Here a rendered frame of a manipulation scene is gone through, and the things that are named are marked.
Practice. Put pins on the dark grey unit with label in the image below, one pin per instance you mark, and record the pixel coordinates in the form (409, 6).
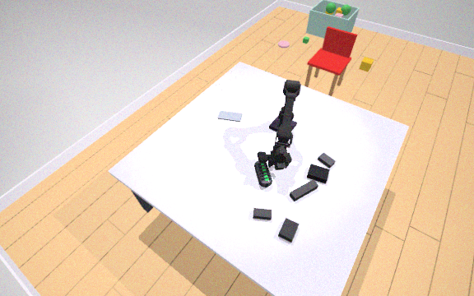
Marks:
(264, 176)

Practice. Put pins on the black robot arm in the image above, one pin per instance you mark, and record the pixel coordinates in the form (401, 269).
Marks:
(291, 90)

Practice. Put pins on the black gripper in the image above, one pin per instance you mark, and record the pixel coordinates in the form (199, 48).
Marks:
(263, 157)

